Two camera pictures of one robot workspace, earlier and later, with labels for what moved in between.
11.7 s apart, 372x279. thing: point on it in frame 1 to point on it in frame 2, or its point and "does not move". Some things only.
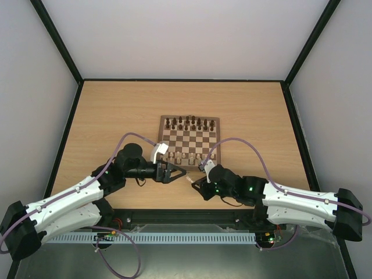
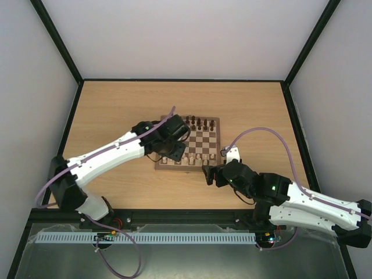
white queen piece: [189, 179] to [184, 160]
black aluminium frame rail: [182, 216] does not move
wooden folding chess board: [190, 139] does not move
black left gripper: [164, 176] to [177, 155]
